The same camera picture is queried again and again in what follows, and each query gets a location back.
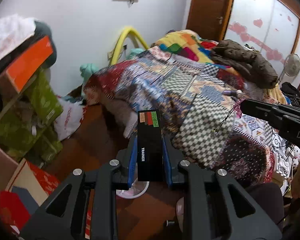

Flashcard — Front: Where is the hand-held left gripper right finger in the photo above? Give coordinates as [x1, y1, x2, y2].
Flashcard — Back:
[162, 135, 283, 240]

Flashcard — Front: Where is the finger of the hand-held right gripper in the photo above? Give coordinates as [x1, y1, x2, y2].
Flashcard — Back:
[240, 99, 290, 130]
[277, 104, 300, 120]

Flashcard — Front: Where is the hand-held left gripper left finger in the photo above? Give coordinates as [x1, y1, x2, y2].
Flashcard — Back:
[20, 133, 138, 240]

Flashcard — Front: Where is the long black box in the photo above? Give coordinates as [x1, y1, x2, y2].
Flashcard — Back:
[137, 109, 163, 182]

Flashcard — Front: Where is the white round bowl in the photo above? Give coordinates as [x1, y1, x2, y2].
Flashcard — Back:
[116, 180, 150, 200]

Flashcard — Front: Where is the thin black cable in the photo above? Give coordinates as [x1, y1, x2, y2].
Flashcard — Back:
[211, 100, 243, 134]

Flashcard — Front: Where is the black striped cloth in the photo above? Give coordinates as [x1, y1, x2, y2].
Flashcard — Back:
[281, 82, 300, 105]

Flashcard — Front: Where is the white cloth with blue print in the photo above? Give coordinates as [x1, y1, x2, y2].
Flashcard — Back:
[271, 130, 300, 180]

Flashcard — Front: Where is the pink rounded object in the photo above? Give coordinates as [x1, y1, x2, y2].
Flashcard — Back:
[175, 197, 185, 218]

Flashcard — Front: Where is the white standing fan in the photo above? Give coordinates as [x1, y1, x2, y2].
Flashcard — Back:
[280, 54, 300, 85]

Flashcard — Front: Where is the brown puffer jacket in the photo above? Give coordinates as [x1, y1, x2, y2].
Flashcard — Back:
[210, 39, 278, 89]

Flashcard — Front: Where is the patchwork patterned blanket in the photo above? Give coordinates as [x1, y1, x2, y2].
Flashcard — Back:
[82, 46, 288, 180]

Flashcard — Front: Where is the white bag with red print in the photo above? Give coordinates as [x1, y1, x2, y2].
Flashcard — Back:
[55, 97, 84, 140]

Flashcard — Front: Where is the person's left leg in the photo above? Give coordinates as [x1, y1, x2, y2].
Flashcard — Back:
[240, 182, 285, 240]

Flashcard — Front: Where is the red patterned box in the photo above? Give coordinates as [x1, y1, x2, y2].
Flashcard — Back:
[27, 162, 60, 198]

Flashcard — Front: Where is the wooden wardrobe with sliding doors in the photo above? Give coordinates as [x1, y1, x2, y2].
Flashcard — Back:
[217, 0, 300, 80]

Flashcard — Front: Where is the teal cloth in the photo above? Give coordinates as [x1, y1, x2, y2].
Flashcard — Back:
[80, 64, 99, 83]

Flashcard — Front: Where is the colourful block quilt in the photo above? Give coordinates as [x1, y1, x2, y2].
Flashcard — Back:
[151, 30, 288, 105]

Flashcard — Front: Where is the stack of green boxes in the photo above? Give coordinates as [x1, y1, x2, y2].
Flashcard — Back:
[0, 67, 64, 160]

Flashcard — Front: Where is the brown wooden door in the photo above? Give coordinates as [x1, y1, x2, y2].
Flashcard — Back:
[186, 0, 237, 42]

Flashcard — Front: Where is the yellow foam tube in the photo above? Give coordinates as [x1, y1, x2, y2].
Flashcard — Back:
[111, 25, 150, 65]

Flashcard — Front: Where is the red paper bag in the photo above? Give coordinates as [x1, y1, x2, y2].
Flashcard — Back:
[0, 191, 32, 233]

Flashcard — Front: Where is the brown round container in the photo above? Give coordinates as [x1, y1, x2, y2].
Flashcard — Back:
[0, 135, 19, 198]

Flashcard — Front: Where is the orange cardboard box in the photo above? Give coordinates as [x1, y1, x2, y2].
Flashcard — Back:
[0, 35, 54, 93]

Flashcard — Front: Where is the white crumpled cloth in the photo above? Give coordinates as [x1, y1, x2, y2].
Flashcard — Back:
[0, 14, 38, 73]

